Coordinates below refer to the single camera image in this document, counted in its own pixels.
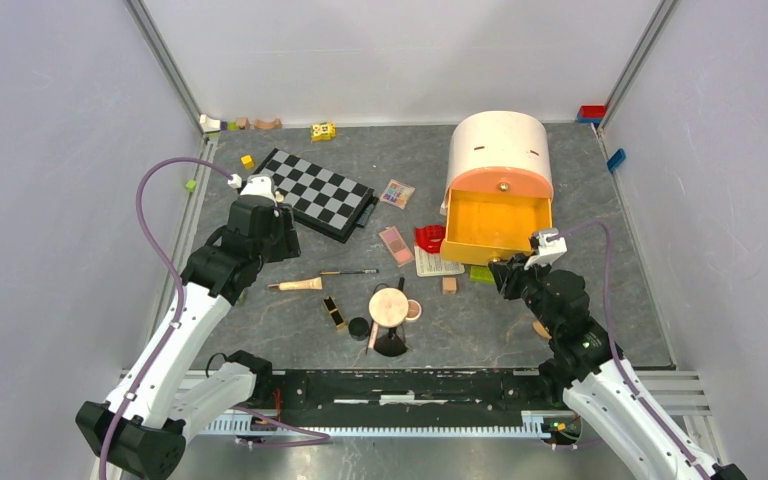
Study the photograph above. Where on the small wooden cube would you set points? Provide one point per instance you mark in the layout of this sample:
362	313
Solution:
449	285

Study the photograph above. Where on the small black round jar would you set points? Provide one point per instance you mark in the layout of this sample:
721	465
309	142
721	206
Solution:
359	328

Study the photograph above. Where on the yellow toy block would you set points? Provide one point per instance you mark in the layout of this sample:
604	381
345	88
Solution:
323	131

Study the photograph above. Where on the black white chessboard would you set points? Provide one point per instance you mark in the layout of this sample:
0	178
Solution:
322	200

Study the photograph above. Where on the black gold lipstick case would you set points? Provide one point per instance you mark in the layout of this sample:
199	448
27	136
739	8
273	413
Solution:
334	312

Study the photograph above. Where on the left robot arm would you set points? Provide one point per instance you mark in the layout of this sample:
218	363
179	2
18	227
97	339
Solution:
143	427

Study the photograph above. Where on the black mascara tube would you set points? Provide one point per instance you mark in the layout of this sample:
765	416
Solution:
366	214

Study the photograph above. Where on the orange makeup sponge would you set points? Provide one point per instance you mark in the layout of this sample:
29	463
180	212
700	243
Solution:
541	330

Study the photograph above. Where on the beige concealer tube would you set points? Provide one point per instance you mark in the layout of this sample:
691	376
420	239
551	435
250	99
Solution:
315	283

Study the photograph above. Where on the white corner bracket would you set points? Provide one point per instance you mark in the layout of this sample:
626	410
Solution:
209	125

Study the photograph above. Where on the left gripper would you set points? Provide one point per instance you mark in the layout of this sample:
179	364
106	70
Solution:
287	239

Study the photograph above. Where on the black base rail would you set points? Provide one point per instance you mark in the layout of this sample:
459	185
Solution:
416	398

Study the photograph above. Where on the green lego brick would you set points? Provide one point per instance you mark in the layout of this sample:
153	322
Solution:
481	274

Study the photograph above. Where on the pink blush palette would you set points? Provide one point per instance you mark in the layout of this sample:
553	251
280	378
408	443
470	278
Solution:
396	246

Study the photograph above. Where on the blue block by wall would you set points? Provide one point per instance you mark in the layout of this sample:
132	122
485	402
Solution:
615	160

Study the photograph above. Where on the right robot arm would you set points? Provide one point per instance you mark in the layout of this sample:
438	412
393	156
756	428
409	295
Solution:
588	373

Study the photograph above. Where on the colourful eyeshadow palette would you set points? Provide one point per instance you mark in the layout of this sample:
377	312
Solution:
397	194

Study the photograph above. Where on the round pink powder compact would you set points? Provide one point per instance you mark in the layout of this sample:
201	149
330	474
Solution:
390	307

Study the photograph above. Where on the red blue blocks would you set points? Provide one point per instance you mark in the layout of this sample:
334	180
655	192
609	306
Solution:
592	114

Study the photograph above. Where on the round drawer organizer box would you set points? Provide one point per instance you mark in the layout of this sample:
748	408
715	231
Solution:
499	188

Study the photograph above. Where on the yellow cube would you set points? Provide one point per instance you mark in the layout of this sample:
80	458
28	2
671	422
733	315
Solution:
247	162

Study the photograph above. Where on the black makeup brush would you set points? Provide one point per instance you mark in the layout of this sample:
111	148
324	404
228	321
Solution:
390	344

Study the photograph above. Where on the wooden arch block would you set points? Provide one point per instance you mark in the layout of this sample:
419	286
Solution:
267	124

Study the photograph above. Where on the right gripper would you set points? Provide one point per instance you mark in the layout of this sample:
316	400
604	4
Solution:
507	274

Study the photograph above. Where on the red plastic arch toy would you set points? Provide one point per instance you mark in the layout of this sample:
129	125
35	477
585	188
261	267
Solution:
429	238

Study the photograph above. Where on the black eyeliner pencil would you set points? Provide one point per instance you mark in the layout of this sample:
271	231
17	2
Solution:
338	272

